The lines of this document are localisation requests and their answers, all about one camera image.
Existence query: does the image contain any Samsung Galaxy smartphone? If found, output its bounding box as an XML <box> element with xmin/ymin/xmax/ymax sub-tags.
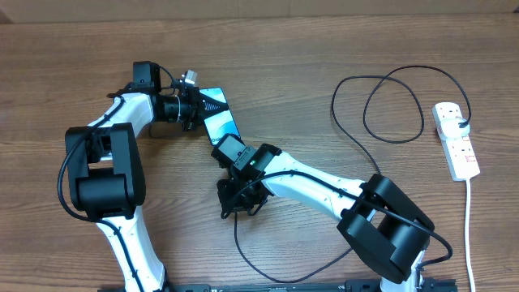
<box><xmin>200</xmin><ymin>88</ymin><xmax>241</xmax><ymax>146</ymax></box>

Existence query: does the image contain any black USB charging cable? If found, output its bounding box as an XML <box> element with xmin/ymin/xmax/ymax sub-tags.
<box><xmin>233</xmin><ymin>64</ymin><xmax>473</xmax><ymax>284</ymax></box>

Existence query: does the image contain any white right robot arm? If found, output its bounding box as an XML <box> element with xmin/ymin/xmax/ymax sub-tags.
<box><xmin>212</xmin><ymin>134</ymin><xmax>435</xmax><ymax>291</ymax></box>

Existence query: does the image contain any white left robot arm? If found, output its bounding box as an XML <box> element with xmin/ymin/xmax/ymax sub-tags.
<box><xmin>57</xmin><ymin>61</ymin><xmax>232</xmax><ymax>291</ymax></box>

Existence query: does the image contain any white charger plug adapter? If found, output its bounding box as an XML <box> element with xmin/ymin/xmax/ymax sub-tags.
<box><xmin>437</xmin><ymin>118</ymin><xmax>470</xmax><ymax>140</ymax></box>

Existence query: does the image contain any white power strip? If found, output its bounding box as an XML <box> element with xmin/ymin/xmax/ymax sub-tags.
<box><xmin>432</xmin><ymin>102</ymin><xmax>480</xmax><ymax>181</ymax></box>

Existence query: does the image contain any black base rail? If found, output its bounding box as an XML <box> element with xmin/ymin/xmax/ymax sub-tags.
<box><xmin>97</xmin><ymin>277</ymin><xmax>459</xmax><ymax>292</ymax></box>

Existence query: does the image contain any white power strip cord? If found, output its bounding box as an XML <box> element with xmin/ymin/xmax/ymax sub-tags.
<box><xmin>463</xmin><ymin>178</ymin><xmax>476</xmax><ymax>292</ymax></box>

